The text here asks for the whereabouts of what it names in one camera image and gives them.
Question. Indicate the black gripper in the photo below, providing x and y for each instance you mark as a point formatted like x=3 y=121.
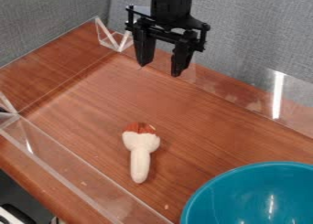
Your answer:
x=166 y=21

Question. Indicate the plush mushroom toy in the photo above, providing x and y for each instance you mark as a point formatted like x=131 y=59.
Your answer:
x=140 y=141

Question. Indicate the blue bowl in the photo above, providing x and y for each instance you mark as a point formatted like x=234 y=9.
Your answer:
x=266 y=193

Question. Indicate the clear acrylic back barrier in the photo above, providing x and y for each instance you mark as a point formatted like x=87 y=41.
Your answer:
x=243 y=70

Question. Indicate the clear acrylic barrier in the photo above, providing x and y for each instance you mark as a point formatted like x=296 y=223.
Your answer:
x=41 y=70
x=243 y=70
x=112 y=202

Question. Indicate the clear acrylic left barrier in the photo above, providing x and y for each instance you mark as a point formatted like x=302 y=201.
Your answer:
x=41 y=70

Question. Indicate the clear acrylic front barrier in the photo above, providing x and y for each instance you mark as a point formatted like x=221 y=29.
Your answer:
x=112 y=202

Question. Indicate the clear acrylic corner bracket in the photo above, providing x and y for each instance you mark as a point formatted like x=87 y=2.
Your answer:
x=111 y=39

